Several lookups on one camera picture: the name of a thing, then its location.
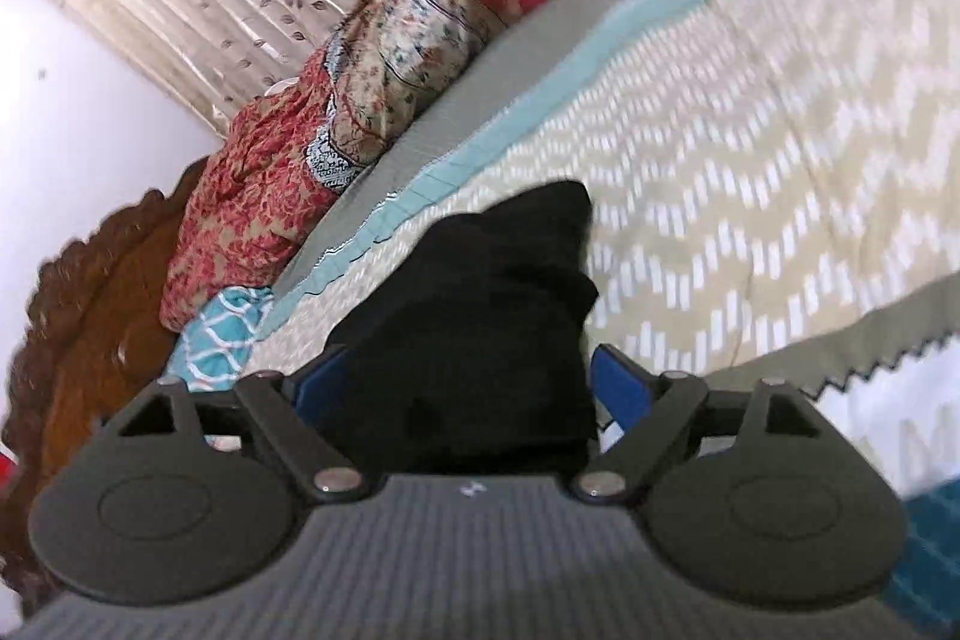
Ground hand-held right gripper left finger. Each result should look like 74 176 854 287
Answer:
97 344 376 502

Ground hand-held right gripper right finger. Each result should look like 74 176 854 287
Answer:
570 344 826 504

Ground black pants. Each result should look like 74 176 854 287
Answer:
326 180 601 477

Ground teal white patterned pillow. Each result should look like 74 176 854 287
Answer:
169 286 275 393

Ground carved wooden headboard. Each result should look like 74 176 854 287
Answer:
0 156 215 611

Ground red floral patchwork quilt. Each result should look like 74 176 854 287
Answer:
159 0 676 333

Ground beige chevron comforter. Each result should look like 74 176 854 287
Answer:
202 0 960 618

